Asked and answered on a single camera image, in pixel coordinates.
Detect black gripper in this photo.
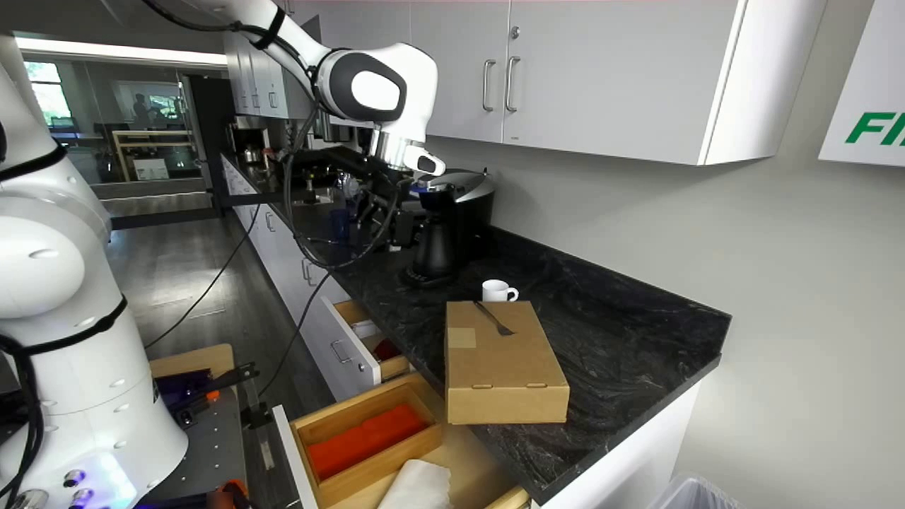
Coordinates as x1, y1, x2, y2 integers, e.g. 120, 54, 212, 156
361, 152, 424, 197

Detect partly open wooden drawer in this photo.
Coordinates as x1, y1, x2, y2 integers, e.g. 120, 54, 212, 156
300, 293, 413, 403

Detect red drawer liner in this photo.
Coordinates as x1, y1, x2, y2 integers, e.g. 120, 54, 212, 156
304, 402, 431, 484

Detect open wooden drawer white front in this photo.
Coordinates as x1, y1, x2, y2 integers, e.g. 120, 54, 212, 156
269, 371, 536, 509

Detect black coffee maker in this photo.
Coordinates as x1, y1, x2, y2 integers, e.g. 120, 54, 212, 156
404, 166, 496, 289

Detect small white cup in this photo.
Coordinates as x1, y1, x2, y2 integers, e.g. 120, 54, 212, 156
477, 277, 523, 306

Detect brown cardboard box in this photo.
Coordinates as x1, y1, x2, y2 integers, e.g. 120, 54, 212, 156
443, 296, 573, 429

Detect wooden background shelf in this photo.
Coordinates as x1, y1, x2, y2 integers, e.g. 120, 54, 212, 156
110, 125, 205, 183

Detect light wooden board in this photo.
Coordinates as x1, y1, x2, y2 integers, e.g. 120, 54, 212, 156
146, 342, 238, 381

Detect white paper towel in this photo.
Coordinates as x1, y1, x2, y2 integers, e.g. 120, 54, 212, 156
376, 458, 455, 509

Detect white sign green letters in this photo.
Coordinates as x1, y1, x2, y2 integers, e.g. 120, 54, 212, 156
817, 0, 905, 169

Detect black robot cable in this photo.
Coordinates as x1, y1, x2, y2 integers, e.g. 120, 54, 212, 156
250, 149, 406, 403

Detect white wall cabinets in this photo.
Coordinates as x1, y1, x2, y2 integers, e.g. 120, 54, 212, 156
280, 0, 829, 169

